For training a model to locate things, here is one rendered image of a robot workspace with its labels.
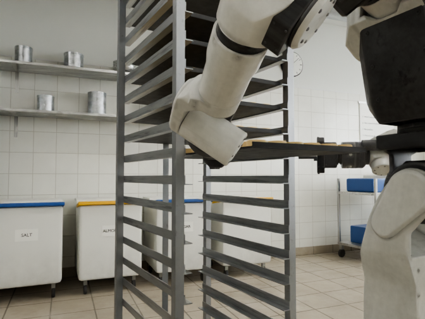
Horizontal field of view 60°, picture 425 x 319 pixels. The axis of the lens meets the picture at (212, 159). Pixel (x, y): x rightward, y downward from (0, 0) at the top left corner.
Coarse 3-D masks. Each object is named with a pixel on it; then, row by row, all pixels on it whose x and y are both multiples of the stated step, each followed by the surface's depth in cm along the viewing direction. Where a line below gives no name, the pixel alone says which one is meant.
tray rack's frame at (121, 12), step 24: (120, 0) 167; (120, 24) 167; (120, 48) 166; (120, 72) 166; (120, 96) 165; (120, 120) 165; (120, 144) 164; (168, 144) 178; (120, 168) 164; (168, 168) 178; (120, 192) 164; (168, 192) 178; (120, 216) 163; (120, 240) 163; (120, 264) 162; (120, 288) 162; (120, 312) 161
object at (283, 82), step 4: (280, 80) 138; (284, 80) 137; (280, 84) 135; (284, 84) 134; (268, 88) 141; (272, 88) 140; (276, 88) 140; (256, 92) 147; (260, 92) 147; (264, 92) 147; (244, 96) 154; (248, 96) 154
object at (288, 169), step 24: (288, 48) 136; (288, 72) 136; (288, 96) 135; (288, 120) 135; (288, 168) 134; (288, 192) 134; (288, 216) 133; (288, 240) 133; (288, 264) 133; (288, 288) 132; (288, 312) 132
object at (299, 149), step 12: (252, 144) 85; (264, 144) 86; (276, 144) 88; (288, 144) 90; (300, 144) 92; (312, 144) 94; (192, 156) 126; (240, 156) 127; (252, 156) 127; (264, 156) 127; (276, 156) 127; (288, 156) 128
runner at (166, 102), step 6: (168, 96) 124; (156, 102) 133; (162, 102) 129; (168, 102) 124; (144, 108) 144; (150, 108) 139; (156, 108) 133; (162, 108) 132; (132, 114) 157; (138, 114) 150; (144, 114) 144; (150, 114) 144; (126, 120) 163; (132, 120) 161
